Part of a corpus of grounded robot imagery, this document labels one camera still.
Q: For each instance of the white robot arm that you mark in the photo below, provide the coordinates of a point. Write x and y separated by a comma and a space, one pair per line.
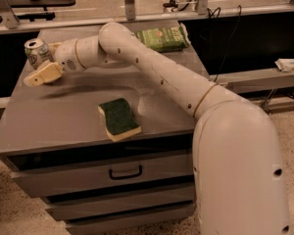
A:
237, 162

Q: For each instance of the green yellow sponge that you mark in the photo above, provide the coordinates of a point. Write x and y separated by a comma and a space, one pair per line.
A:
119, 121

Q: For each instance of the white wipes packet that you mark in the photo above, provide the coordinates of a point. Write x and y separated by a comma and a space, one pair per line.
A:
285, 65

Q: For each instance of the black drawer handle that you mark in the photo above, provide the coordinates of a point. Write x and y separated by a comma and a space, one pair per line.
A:
125, 174

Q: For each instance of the dark background table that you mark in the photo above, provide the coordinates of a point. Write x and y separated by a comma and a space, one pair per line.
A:
44, 4

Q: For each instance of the grey drawer cabinet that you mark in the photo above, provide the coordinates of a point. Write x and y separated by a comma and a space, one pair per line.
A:
54, 141

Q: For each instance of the green chip bag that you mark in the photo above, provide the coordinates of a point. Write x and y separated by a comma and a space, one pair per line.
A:
163, 39

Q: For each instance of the metal railing frame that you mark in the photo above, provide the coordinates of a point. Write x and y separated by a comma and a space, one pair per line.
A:
93, 12

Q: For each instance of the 7up soda can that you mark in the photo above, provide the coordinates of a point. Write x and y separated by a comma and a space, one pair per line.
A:
37, 52

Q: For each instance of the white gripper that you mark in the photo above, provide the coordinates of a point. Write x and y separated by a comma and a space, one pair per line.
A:
66, 55

